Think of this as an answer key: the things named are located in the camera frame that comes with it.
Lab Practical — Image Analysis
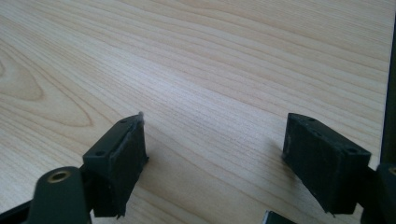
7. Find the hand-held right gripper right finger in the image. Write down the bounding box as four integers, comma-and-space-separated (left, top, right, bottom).
281, 112, 373, 216

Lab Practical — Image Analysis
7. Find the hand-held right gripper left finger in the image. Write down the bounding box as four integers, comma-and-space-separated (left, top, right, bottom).
82, 111, 149, 219

